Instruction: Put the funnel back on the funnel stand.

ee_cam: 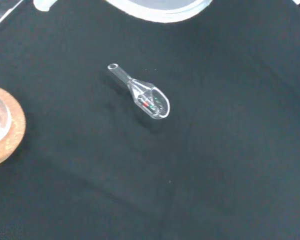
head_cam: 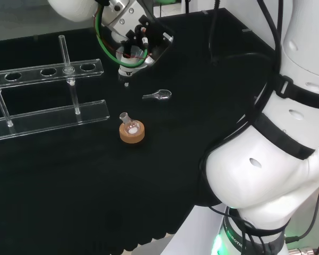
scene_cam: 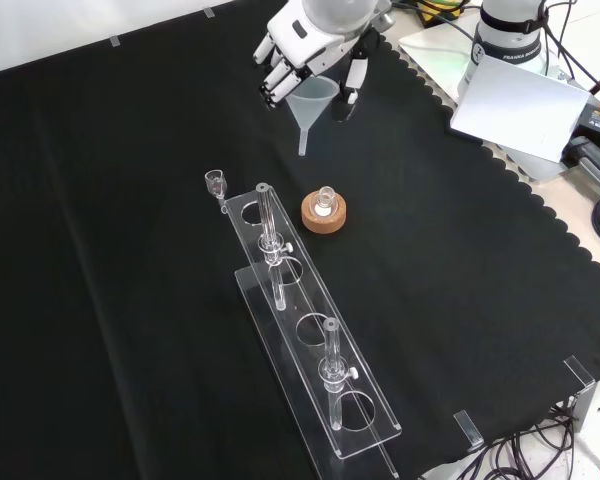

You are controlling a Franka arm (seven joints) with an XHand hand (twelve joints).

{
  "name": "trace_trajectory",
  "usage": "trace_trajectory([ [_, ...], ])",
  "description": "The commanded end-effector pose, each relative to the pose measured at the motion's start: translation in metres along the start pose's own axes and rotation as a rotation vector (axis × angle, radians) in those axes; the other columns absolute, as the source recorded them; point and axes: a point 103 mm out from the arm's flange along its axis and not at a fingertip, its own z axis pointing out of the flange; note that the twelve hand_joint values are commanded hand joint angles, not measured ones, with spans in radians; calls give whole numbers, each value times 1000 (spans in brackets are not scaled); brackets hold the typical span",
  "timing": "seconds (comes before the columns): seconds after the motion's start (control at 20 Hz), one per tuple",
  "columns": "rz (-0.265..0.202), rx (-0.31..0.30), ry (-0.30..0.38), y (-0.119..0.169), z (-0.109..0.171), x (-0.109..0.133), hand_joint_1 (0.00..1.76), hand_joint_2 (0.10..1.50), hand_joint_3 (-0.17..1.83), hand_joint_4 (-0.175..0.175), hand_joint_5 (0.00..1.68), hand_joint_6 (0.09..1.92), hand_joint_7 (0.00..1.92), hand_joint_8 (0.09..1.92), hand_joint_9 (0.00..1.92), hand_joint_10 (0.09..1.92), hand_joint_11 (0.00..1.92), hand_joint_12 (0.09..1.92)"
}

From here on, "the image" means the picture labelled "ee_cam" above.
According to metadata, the cork ring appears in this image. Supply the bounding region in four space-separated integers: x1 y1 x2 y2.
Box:
0 84 27 169

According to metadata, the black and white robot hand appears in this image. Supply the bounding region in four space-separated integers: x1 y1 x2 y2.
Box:
33 0 56 12

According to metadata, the black cloth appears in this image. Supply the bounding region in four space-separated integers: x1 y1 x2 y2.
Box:
0 0 300 240

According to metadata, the clear glass weighing funnel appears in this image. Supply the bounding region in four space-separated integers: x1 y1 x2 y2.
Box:
106 63 171 121

